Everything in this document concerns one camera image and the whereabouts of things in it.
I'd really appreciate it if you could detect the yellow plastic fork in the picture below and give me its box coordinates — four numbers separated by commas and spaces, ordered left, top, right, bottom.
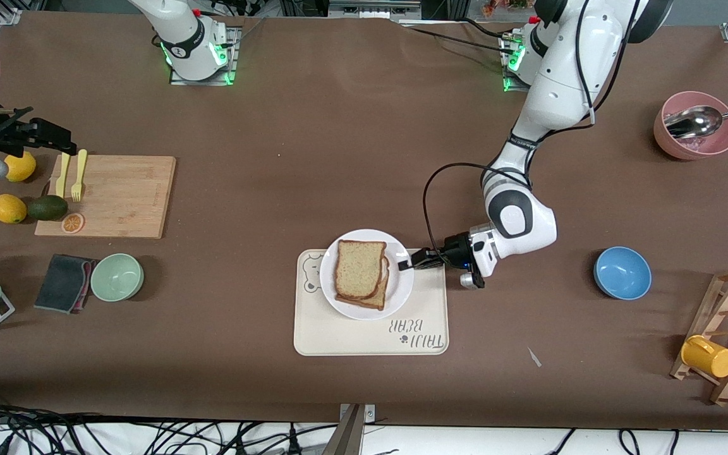
71, 149, 88, 203

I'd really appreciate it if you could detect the wooden cup rack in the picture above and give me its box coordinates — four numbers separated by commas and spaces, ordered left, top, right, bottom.
669, 267, 728, 406

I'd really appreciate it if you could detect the pink bowl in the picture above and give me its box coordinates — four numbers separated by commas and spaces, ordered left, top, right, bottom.
653, 92, 728, 161

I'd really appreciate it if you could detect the blue bowl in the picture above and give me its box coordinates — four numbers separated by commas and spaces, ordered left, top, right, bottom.
593, 246, 653, 301

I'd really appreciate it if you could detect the yellow mug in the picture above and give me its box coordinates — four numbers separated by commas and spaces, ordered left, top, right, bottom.
681, 335, 728, 379

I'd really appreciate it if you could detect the metal frame beam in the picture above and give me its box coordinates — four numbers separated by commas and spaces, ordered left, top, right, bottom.
328, 0, 425, 20

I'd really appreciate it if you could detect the grey folded cloth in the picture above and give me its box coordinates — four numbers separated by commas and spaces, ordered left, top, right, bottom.
33, 253, 98, 315

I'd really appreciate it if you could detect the wooden cutting board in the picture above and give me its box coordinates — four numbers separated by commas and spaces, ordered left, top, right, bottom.
34, 155, 177, 240

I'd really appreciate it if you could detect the bread slice under egg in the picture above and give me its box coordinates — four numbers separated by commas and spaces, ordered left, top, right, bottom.
337, 256, 391, 311

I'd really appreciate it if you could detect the light green bowl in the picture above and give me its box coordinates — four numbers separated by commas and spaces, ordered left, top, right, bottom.
90, 253, 145, 302

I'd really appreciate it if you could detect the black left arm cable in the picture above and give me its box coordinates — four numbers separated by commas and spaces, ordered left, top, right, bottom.
423, 162, 518, 255

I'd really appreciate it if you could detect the black floor cable bundle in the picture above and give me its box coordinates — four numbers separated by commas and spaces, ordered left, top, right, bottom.
0, 391, 339, 455

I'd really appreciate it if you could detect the plain bread slice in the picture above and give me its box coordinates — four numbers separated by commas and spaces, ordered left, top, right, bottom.
334, 240, 387, 300

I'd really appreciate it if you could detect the yellow plastic knife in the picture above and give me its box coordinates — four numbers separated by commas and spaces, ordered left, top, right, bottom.
56, 147, 72, 199

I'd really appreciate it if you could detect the yellow lemon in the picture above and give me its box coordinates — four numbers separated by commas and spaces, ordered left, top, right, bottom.
0, 193, 28, 224
5, 152, 37, 183

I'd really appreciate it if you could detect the metal spoon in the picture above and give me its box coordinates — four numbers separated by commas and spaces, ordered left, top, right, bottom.
663, 105, 728, 140

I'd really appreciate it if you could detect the dark green avocado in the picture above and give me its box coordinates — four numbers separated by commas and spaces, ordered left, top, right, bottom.
27, 195, 69, 222

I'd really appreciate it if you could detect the grey metal bracket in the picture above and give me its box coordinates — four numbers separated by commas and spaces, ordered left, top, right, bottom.
323, 403, 376, 455

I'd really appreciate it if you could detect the beige bear print tray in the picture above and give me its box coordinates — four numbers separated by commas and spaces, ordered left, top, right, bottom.
293, 248, 450, 356

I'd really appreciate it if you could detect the white round plate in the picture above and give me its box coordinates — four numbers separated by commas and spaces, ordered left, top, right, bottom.
319, 229, 415, 321

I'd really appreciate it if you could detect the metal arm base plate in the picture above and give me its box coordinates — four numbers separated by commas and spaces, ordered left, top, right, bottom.
502, 32, 532, 94
169, 25, 240, 86

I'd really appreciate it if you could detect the black table cable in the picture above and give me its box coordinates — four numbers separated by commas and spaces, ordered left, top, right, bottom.
399, 19, 510, 52

